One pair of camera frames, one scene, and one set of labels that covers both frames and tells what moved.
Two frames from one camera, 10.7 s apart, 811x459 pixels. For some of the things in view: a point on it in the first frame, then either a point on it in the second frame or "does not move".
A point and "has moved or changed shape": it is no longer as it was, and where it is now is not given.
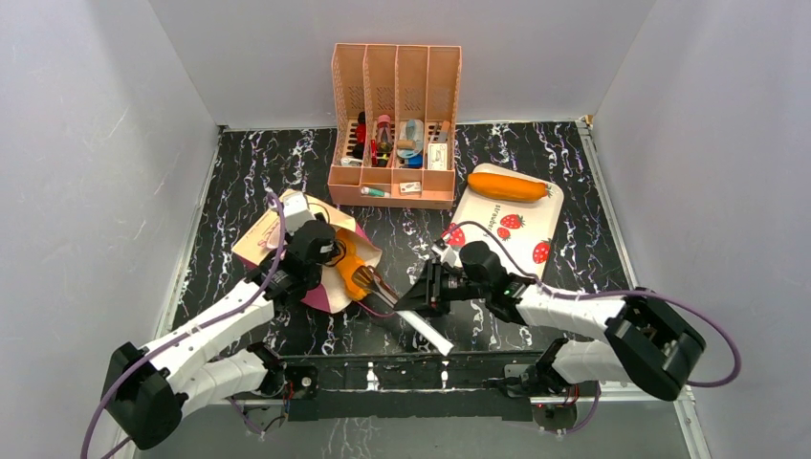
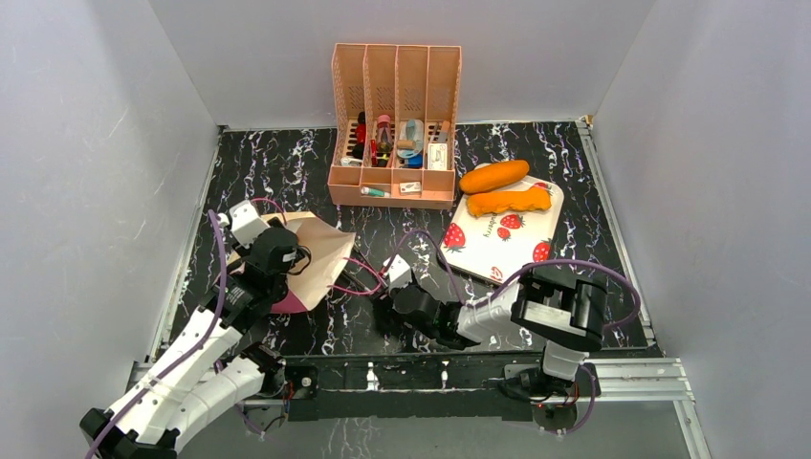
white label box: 437,156 does not move
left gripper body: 316,275 -> 282,290
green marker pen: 374,191 does not move
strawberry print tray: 521,233 does not move
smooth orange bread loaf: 509,187 -> 487,176
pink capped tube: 383,140 does not move
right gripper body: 432,289 -> 393,302
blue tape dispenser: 409,146 does not move
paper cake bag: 252,247 has moved or changed shape
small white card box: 409,186 does not move
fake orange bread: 350,257 -> 537,197
